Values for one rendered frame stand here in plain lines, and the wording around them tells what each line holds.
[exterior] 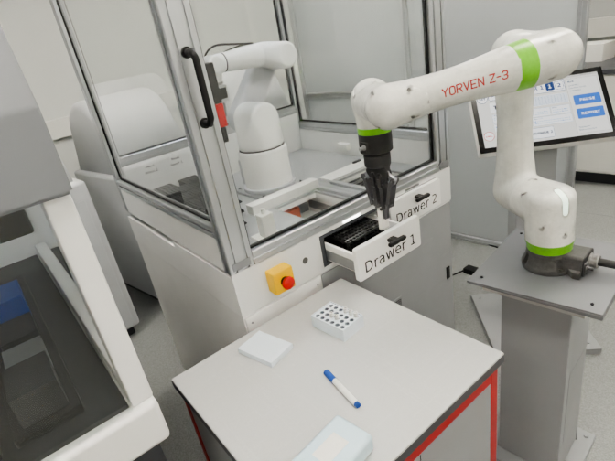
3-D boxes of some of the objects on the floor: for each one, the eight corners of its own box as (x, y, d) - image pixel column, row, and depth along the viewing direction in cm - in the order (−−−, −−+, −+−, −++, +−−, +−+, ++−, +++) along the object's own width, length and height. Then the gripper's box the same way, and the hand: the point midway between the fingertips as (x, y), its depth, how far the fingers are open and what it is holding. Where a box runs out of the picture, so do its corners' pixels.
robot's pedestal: (595, 437, 165) (620, 259, 133) (566, 499, 147) (588, 310, 115) (512, 401, 185) (518, 239, 154) (479, 451, 167) (477, 279, 136)
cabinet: (458, 350, 217) (453, 198, 184) (293, 496, 164) (243, 318, 131) (329, 286, 289) (309, 169, 256) (185, 373, 235) (135, 239, 203)
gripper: (350, 153, 127) (360, 228, 137) (384, 158, 117) (392, 238, 127) (369, 145, 131) (377, 219, 141) (404, 150, 121) (409, 229, 131)
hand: (383, 218), depth 133 cm, fingers closed
